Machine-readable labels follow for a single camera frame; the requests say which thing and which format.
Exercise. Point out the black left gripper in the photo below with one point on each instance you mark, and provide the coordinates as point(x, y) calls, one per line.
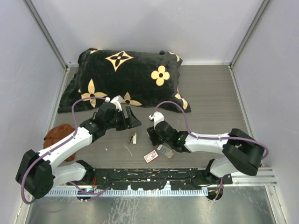
point(126, 118)

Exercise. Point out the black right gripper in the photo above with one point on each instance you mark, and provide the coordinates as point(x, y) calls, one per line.
point(153, 136)

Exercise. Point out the staple box tray with staples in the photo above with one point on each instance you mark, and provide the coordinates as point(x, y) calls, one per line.
point(165, 151)

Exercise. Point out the red white staple box sleeve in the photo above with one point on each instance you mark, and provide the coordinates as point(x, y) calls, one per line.
point(151, 156)

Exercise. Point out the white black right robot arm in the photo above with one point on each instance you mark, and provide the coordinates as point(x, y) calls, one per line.
point(239, 151)

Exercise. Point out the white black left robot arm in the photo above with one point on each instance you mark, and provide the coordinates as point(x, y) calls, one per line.
point(40, 171)

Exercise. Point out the black floral pattern pillow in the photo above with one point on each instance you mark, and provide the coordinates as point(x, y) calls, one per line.
point(140, 78)

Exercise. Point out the brown crumpled cloth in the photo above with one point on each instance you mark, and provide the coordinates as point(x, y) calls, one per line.
point(56, 134)

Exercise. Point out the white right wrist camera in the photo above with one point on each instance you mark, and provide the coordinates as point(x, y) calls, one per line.
point(156, 117)

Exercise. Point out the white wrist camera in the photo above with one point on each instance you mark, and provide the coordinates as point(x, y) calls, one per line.
point(117, 102)
point(156, 117)

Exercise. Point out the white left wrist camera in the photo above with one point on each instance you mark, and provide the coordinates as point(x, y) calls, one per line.
point(117, 102)

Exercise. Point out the white slotted cable duct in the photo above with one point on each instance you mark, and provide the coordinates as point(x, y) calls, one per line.
point(71, 192)

